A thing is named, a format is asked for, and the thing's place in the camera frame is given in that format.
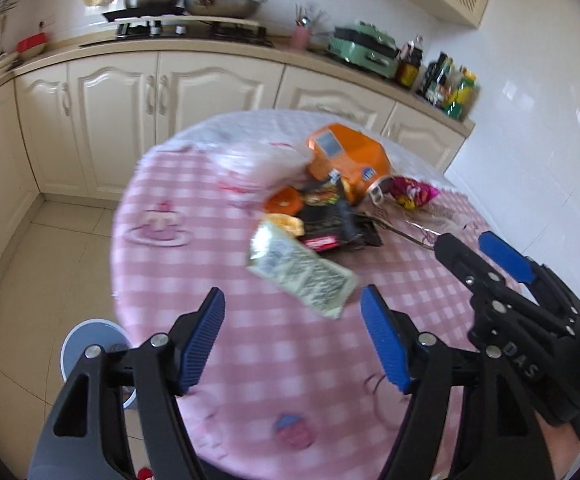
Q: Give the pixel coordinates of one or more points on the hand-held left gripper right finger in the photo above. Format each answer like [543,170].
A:
[385,347]

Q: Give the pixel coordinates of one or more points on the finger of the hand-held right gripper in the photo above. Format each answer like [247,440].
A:
[505,256]
[457,257]

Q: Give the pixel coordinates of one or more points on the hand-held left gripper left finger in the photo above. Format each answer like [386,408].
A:
[202,342]

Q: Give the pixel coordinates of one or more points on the pink snack packet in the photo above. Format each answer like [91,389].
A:
[412,192]

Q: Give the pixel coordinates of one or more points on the pale blue waste bin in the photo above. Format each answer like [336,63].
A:
[82,340]

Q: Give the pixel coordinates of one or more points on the green packet with white label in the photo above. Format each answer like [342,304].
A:
[295,265]

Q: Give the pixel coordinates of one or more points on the black snack packet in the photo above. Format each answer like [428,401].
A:
[332,220]

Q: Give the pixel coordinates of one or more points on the yellow snack piece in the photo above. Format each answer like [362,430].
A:
[287,222]

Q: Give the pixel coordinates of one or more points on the orange carton box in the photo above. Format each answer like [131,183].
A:
[350,152]

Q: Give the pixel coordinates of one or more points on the orange round lid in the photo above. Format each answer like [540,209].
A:
[285,202]

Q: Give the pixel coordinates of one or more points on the clear plastic bag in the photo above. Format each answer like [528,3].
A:
[255,165]

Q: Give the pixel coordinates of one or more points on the person's right forearm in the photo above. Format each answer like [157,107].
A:
[565,455]

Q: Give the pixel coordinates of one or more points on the clear plastic wrapper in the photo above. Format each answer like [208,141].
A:
[440,222]

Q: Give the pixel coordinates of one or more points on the dark sauce bottle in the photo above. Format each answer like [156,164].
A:
[409,67]

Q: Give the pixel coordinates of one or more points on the green electric cooker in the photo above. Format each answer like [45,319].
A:
[365,50]

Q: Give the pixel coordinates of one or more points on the beige kitchen countertop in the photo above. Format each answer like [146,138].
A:
[320,63]

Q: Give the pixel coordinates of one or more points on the cream base cabinets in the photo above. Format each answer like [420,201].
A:
[119,110]

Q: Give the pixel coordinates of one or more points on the pink utensil holder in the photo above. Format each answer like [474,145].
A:
[301,37]

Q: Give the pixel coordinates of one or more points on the black gas hob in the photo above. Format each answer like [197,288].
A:
[240,35]

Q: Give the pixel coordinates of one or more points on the white dishes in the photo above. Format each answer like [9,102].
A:
[4,65]

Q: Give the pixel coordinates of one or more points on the red bowl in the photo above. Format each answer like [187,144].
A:
[32,42]

